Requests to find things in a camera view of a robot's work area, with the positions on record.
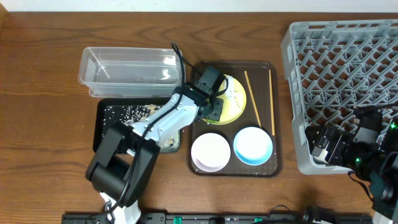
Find white tissue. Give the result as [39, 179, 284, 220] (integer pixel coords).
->
[226, 80, 244, 108]

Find pink bowl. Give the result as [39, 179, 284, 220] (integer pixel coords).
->
[191, 133, 231, 172]

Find wooden chopstick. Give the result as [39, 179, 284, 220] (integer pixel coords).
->
[269, 69, 275, 136]
[244, 70, 262, 128]

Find blue bowl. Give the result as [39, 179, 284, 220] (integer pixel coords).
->
[233, 127, 273, 166]

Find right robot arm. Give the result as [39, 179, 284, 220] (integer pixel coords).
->
[305, 116, 397, 222]

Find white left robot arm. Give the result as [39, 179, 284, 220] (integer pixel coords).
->
[85, 86, 224, 223]

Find grey dishwasher rack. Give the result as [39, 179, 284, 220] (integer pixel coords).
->
[280, 19, 397, 175]

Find black waste tray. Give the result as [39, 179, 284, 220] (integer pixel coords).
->
[93, 98, 170, 152]

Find yellow plate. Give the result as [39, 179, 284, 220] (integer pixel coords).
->
[203, 74, 247, 124]

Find brown serving tray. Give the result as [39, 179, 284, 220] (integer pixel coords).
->
[187, 61, 282, 178]

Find spilled rice and food scraps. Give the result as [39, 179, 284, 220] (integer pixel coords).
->
[99, 105, 180, 153]

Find clear plastic bin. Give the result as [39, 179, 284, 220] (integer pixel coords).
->
[78, 47, 183, 98]

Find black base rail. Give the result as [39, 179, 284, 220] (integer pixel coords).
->
[61, 212, 374, 224]

